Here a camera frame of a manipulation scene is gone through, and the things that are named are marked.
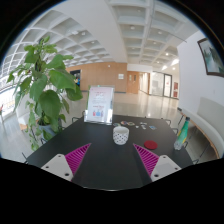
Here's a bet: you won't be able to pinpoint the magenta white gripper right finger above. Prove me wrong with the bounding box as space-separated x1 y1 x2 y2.
133 144 180 181

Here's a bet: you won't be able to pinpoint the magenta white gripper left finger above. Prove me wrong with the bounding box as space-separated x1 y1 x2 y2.
42 143 91 181

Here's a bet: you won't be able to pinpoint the green plastic water bottle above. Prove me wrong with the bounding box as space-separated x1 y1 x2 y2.
174 117 190 150

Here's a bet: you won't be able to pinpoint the red round coaster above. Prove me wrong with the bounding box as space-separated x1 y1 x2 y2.
144 140 158 150

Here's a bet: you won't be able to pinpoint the small cards on table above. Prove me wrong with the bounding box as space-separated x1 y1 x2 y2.
113 120 157 130

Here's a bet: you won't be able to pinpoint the white dotted cup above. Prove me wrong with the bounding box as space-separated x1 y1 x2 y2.
113 126 129 145

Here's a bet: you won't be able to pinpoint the white bench seat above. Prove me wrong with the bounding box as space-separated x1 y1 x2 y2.
179 97 224 158

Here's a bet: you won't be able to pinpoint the acrylic sign stand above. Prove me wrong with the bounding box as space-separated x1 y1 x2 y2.
84 86 114 125

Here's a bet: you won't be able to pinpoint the large green potted plant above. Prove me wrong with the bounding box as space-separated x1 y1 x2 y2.
7 36 83 151

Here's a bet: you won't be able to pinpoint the framed wall picture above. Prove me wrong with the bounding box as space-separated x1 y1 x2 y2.
198 38 224 77

